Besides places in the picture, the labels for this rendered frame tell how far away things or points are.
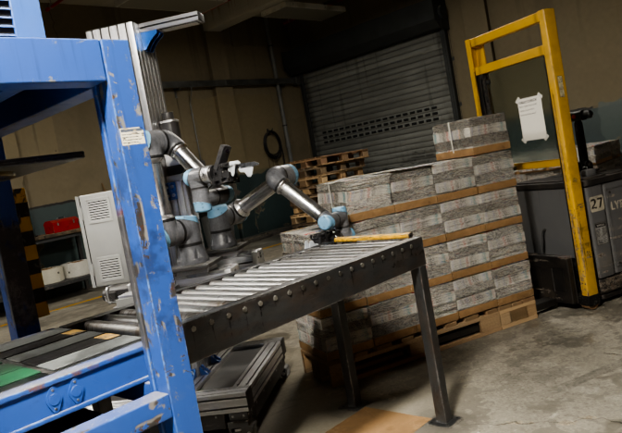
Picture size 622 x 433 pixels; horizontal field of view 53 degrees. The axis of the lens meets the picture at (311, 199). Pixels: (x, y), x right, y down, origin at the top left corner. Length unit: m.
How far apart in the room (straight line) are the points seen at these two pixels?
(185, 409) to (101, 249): 1.81
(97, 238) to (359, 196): 1.38
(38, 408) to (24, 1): 0.96
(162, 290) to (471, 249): 2.57
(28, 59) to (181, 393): 0.84
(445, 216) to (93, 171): 7.11
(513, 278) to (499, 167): 0.68
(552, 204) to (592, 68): 5.63
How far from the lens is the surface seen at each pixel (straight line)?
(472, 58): 4.64
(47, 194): 9.70
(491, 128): 3.99
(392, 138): 11.50
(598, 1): 9.97
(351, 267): 2.33
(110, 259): 3.32
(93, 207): 3.33
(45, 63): 1.51
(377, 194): 3.49
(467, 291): 3.85
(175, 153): 2.98
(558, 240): 4.50
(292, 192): 3.20
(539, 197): 4.54
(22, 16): 1.72
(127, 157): 1.54
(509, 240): 4.04
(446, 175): 3.75
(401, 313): 3.61
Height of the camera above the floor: 1.17
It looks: 3 degrees down
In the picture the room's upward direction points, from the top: 10 degrees counter-clockwise
